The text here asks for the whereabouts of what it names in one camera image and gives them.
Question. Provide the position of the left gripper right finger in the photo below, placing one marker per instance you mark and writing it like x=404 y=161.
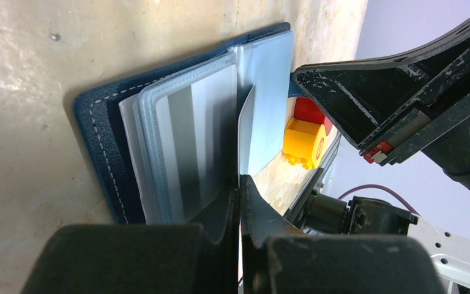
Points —
x=279 y=258

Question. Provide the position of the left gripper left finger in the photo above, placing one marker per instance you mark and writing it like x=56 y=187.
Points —
x=196 y=257

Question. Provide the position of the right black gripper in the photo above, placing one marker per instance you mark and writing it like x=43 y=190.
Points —
x=365 y=97

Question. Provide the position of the navy blue card holder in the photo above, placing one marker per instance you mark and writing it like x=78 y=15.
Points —
x=119 y=135

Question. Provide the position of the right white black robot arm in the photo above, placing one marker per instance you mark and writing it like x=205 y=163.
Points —
x=450 y=254

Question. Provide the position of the yellow round toy block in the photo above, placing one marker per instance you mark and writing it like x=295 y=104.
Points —
x=304 y=143

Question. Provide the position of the red toy block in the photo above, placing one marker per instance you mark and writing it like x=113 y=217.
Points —
x=306 y=110

